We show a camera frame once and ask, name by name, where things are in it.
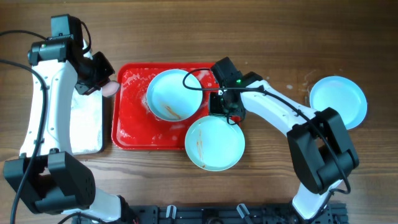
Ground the pink green sponge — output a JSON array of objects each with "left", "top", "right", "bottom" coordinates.
[{"left": 101, "top": 81, "right": 121, "bottom": 98}]

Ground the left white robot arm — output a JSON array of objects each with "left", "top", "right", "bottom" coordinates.
[{"left": 3, "top": 35, "right": 131, "bottom": 223}]

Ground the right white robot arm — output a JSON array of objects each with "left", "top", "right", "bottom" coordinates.
[{"left": 210, "top": 70, "right": 359, "bottom": 222}]

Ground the red plastic tray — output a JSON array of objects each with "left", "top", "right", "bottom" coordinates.
[{"left": 111, "top": 62, "right": 213, "bottom": 151}]

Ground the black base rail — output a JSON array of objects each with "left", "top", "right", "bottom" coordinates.
[{"left": 131, "top": 203, "right": 349, "bottom": 224}]

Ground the white plate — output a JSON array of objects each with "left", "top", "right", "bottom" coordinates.
[
  {"left": 309, "top": 76, "right": 368, "bottom": 129},
  {"left": 146, "top": 69, "right": 203, "bottom": 122},
  {"left": 185, "top": 116, "right": 246, "bottom": 172}
]

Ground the black soapy water tray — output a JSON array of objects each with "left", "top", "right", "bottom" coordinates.
[{"left": 70, "top": 89, "right": 104, "bottom": 155}]

